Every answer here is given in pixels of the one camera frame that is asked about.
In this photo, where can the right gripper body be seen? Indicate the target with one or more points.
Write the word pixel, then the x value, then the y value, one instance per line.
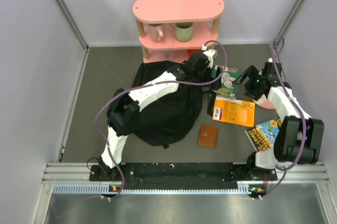
pixel 253 86

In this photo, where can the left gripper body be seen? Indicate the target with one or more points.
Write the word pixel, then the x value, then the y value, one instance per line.
pixel 204 72

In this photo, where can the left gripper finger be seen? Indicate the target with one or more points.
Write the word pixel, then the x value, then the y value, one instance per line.
pixel 211 102
pixel 217 72

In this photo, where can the green treehouse paperback book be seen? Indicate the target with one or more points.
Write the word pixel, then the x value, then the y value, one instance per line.
pixel 228 89

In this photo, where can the black student backpack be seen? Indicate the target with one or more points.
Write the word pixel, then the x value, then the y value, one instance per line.
pixel 169 119

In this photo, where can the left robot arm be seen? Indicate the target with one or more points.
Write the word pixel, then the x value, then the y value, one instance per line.
pixel 152 82

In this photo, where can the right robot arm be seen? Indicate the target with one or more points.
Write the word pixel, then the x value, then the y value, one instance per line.
pixel 300 136

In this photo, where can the cream and pink plate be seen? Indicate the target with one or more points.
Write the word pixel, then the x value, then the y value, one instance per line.
pixel 265 103

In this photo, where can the orange bowl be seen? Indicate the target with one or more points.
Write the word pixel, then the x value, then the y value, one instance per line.
pixel 191 51

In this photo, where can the orange paperback book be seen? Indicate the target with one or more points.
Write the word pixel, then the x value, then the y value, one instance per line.
pixel 232 111

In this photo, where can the green mug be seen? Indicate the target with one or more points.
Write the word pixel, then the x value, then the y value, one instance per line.
pixel 183 31

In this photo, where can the brown leather wallet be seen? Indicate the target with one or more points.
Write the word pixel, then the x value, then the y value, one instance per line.
pixel 208 136

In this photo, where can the pink three-tier shelf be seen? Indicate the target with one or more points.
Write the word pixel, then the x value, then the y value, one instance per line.
pixel 205 15

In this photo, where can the black yellow treehouse book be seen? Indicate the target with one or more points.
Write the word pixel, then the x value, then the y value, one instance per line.
pixel 263 136

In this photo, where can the pink mug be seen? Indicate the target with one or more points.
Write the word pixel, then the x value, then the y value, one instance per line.
pixel 156 32

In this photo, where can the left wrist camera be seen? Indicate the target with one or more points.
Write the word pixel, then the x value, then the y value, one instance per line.
pixel 211 54

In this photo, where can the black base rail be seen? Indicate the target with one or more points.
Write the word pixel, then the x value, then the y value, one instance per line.
pixel 176 176

